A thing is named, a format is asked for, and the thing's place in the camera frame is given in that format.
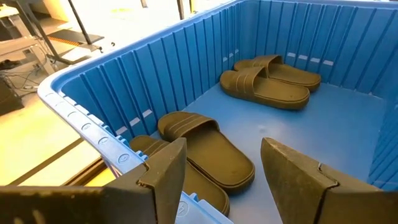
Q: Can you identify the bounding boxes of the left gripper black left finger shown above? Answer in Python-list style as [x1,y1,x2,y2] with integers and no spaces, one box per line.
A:
[101,138,188,224]

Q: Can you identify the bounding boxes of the grey side table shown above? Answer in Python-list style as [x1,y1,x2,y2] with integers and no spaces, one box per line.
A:
[0,35,57,77]

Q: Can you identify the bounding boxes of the black case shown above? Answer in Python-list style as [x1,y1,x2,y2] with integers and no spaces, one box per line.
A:
[0,77,25,116]

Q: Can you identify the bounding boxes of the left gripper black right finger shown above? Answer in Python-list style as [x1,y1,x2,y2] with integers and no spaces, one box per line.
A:
[261,137,398,224]

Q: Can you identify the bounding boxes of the black floor stand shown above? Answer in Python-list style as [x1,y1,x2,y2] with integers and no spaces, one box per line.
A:
[46,0,105,54]

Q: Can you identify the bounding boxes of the black aluminium frame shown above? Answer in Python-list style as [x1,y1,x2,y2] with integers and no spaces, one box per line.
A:
[62,157,109,187]

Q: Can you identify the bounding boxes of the blue plastic bin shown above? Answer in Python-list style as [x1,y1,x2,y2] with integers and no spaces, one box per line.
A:
[37,0,398,224]

